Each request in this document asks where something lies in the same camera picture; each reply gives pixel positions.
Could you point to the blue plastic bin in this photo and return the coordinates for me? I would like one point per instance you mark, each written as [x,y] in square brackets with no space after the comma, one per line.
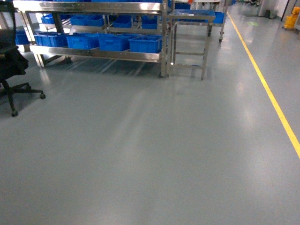
[116,42]
[146,44]
[51,39]
[85,41]

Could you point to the stainless steel shelf rack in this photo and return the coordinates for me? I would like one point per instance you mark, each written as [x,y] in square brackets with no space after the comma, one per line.
[45,55]

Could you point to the small stainless steel table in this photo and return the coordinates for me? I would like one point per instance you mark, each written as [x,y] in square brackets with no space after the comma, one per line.
[189,39]

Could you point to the black office chair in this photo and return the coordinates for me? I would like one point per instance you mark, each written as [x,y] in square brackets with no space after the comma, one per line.
[11,61]

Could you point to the yellow mop bucket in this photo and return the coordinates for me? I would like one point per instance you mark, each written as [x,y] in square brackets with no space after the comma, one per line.
[291,20]

